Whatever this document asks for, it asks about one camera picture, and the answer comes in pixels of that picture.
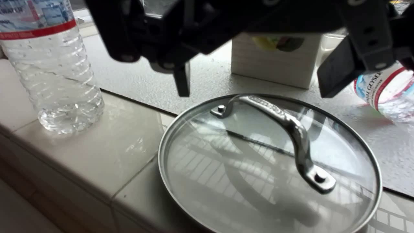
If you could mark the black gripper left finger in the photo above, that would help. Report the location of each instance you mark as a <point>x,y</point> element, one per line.
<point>183,80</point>

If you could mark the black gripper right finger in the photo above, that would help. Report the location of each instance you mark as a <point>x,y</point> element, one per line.
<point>340,69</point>

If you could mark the glass pot lid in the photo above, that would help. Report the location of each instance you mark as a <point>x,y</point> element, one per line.
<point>263,163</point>

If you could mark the clear water bottle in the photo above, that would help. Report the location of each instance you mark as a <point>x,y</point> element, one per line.
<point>42,40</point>
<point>390,92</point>

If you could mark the white carton box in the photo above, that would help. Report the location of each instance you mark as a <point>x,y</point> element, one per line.
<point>284,58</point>

